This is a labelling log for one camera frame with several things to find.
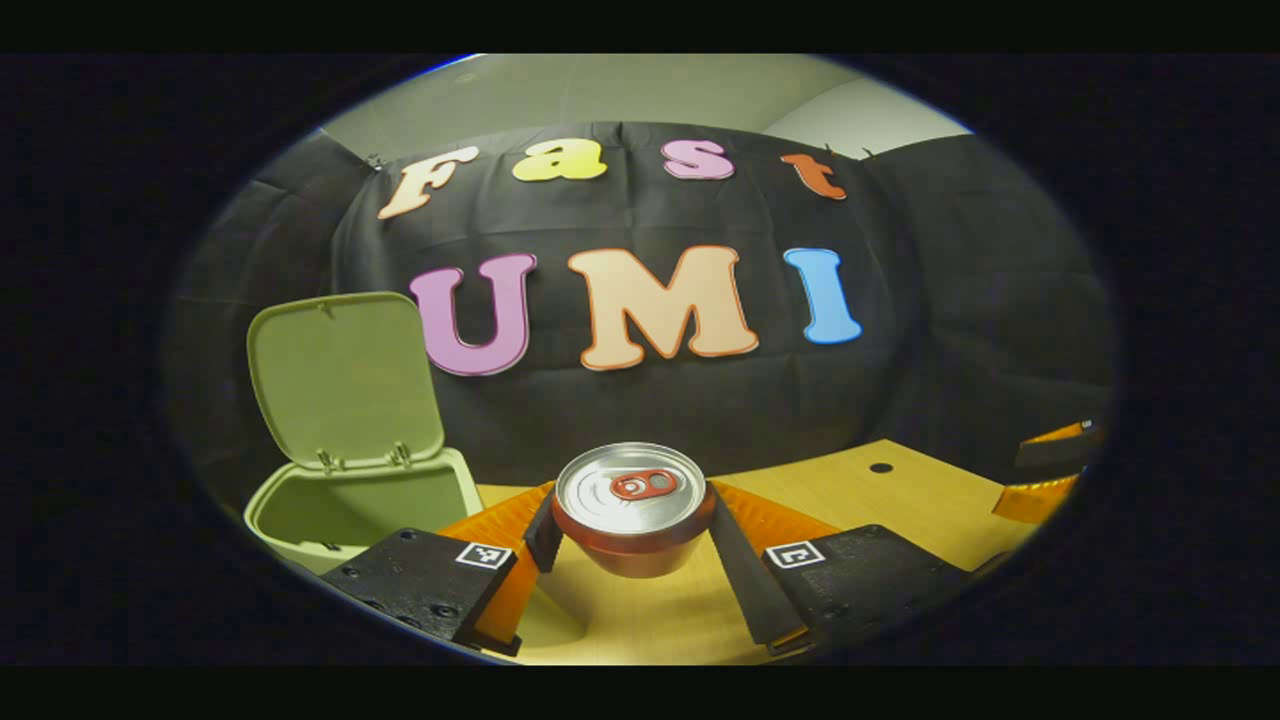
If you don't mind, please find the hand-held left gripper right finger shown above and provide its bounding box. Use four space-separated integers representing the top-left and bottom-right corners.
705 480 977 657

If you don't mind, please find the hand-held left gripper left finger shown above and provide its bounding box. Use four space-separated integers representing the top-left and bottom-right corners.
320 480 567 659

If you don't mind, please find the red pop can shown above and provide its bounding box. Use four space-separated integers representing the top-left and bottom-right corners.
549 441 720 580

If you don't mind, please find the green desktop garbage bin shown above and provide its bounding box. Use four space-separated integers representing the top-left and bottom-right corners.
243 291 489 579

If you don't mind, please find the black backdrop cloth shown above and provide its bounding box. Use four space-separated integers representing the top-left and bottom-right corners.
165 120 1117 503

